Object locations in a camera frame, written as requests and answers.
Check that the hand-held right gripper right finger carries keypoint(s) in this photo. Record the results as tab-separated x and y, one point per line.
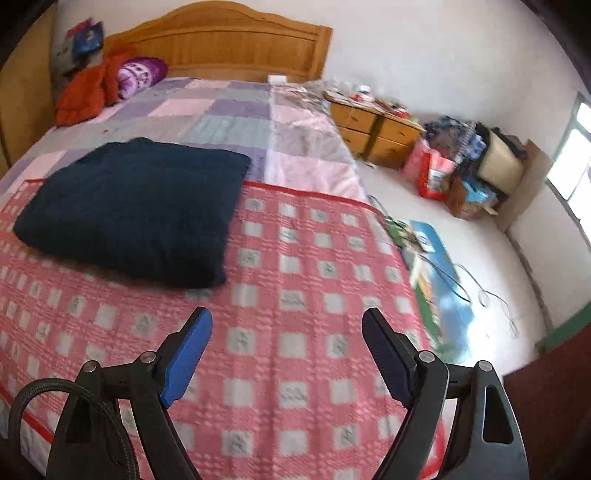
388	364

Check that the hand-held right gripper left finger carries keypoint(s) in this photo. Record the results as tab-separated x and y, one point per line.
184	364

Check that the navy blue garment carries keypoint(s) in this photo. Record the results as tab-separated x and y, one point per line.
138	207

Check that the pile of bags and clothes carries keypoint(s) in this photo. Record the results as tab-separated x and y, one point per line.
455	134

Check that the blue green floor mat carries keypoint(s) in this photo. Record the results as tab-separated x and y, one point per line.
443	295

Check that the red checked mat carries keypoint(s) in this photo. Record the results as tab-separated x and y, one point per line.
286	277

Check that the dark brown wooden door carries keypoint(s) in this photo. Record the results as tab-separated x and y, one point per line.
558	415

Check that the brown cardboard box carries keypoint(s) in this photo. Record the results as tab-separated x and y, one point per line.
475	203

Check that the red plastic bag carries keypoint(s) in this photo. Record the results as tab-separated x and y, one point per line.
431	173

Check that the flat cardboard sheet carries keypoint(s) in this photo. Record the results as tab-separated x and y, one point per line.
526	184

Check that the beige bin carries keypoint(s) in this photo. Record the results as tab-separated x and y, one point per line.
501	159

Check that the wooden nightstand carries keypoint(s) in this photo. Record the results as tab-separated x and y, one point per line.
364	129

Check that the clutter of small items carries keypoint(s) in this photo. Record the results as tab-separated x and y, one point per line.
369	99

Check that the window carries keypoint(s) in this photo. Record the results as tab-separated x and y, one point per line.
575	157

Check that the orange quilted coat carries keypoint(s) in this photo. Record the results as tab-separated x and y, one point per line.
83	97

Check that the purple patterned pillow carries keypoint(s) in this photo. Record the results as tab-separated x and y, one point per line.
141	76

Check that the small white box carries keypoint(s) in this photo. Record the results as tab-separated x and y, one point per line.
278	80

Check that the wooden wardrobe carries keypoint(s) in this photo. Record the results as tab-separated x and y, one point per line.
23	92

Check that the wooden headboard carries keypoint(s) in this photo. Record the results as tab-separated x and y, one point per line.
221	46

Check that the blue patterned bag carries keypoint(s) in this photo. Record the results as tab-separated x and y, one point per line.
85	39

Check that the green door frame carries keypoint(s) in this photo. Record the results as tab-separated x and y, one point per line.
568	330

